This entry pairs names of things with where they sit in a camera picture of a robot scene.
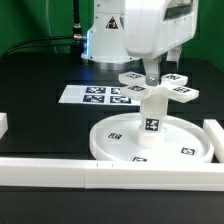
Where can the white barrier block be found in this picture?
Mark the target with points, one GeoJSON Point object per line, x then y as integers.
{"type": "Point", "coordinates": [216, 135]}
{"type": "Point", "coordinates": [3, 124]}

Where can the white left barrier block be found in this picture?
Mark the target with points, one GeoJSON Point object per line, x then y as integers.
{"type": "Point", "coordinates": [3, 124]}

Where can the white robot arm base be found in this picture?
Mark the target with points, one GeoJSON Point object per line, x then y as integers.
{"type": "Point", "coordinates": [105, 48]}

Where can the white cross-shaped table base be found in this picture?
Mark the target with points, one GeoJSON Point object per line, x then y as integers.
{"type": "Point", "coordinates": [172, 86]}

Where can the white round table top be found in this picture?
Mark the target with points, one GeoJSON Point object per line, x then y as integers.
{"type": "Point", "coordinates": [121, 138]}

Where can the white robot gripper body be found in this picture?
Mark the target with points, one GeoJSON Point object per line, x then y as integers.
{"type": "Point", "coordinates": [153, 27]}

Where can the white front barrier rail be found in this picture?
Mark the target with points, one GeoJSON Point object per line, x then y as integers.
{"type": "Point", "coordinates": [90, 174]}

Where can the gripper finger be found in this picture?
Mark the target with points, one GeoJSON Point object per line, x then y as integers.
{"type": "Point", "coordinates": [173, 57]}
{"type": "Point", "coordinates": [152, 70]}

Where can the black vertical cable connector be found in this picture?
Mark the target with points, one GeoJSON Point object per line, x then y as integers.
{"type": "Point", "coordinates": [77, 29]}

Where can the white right barrier block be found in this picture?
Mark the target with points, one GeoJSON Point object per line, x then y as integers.
{"type": "Point", "coordinates": [216, 135]}

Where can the white marker sheet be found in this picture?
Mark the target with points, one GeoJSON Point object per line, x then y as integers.
{"type": "Point", "coordinates": [95, 95]}

